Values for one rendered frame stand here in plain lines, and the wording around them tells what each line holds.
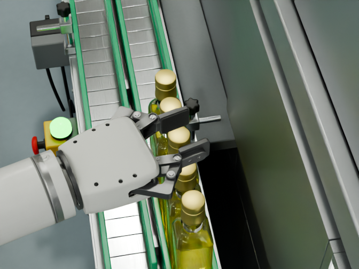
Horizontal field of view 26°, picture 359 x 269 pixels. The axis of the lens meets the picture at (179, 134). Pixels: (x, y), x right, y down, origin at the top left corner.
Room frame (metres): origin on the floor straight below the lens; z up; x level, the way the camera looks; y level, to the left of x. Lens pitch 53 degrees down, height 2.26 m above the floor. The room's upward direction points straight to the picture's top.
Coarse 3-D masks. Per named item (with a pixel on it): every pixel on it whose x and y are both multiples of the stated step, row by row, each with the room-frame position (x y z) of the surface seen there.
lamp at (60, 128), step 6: (54, 120) 0.96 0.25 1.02; (60, 120) 0.96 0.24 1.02; (66, 120) 0.96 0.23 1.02; (54, 126) 0.95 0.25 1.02; (60, 126) 0.95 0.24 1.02; (66, 126) 0.95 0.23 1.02; (54, 132) 0.94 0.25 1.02; (60, 132) 0.94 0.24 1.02; (66, 132) 0.94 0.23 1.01; (72, 132) 0.95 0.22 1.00; (54, 138) 0.94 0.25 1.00; (60, 138) 0.93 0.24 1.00; (66, 138) 0.94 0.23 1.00
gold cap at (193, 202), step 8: (192, 192) 0.59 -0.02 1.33; (200, 192) 0.59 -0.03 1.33; (184, 200) 0.58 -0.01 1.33; (192, 200) 0.58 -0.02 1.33; (200, 200) 0.58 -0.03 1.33; (184, 208) 0.57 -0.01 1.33; (192, 208) 0.57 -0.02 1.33; (200, 208) 0.57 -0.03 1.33; (184, 216) 0.57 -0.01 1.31; (192, 216) 0.56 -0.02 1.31; (200, 216) 0.57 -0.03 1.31; (192, 224) 0.56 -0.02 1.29
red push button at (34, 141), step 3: (33, 138) 0.95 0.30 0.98; (36, 138) 0.95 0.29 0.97; (33, 141) 0.94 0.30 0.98; (36, 141) 0.94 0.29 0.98; (39, 141) 0.95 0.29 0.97; (42, 141) 0.95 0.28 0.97; (33, 144) 0.94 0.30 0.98; (36, 144) 0.94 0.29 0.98; (39, 144) 0.94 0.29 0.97; (42, 144) 0.94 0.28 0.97; (33, 147) 0.93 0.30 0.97; (36, 147) 0.93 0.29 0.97; (39, 147) 0.94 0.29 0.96; (42, 147) 0.94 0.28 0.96; (33, 150) 0.93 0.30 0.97; (36, 150) 0.93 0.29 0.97; (36, 153) 0.92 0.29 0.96
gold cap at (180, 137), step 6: (168, 132) 0.70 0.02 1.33; (174, 132) 0.70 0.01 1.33; (180, 132) 0.70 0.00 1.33; (186, 132) 0.70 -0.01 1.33; (168, 138) 0.69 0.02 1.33; (174, 138) 0.69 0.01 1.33; (180, 138) 0.69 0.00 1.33; (186, 138) 0.69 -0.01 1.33; (168, 144) 0.69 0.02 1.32; (174, 144) 0.68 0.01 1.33; (180, 144) 0.68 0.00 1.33; (186, 144) 0.68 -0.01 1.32; (168, 150) 0.69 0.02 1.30; (174, 150) 0.68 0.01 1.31
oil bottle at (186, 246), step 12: (180, 216) 0.60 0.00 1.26; (180, 228) 0.58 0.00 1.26; (204, 228) 0.58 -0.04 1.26; (180, 240) 0.56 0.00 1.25; (192, 240) 0.56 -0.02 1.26; (204, 240) 0.56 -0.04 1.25; (180, 252) 0.55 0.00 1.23; (192, 252) 0.55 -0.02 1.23; (204, 252) 0.56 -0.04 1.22; (180, 264) 0.55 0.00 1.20; (192, 264) 0.55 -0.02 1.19; (204, 264) 0.56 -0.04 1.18
